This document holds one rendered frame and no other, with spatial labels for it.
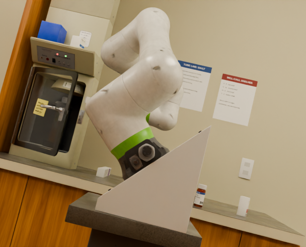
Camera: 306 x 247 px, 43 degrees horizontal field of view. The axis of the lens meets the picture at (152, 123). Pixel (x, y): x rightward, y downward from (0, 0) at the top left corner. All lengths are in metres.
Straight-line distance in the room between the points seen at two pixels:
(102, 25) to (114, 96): 1.04
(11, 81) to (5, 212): 0.63
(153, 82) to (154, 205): 0.30
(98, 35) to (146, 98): 1.05
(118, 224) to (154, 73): 0.38
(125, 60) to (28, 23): 0.77
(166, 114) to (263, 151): 0.82
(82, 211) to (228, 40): 1.72
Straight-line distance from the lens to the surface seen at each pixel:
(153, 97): 1.00
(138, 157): 0.97
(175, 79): 1.00
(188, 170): 0.93
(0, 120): 1.99
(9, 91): 2.01
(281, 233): 1.64
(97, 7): 2.07
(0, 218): 1.78
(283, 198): 2.39
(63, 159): 1.95
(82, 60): 1.91
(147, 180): 0.93
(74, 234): 1.68
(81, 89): 2.03
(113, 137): 1.03
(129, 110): 1.02
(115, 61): 1.41
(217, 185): 2.32
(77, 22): 2.06
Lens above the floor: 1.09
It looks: 5 degrees up
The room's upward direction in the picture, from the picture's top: 14 degrees clockwise
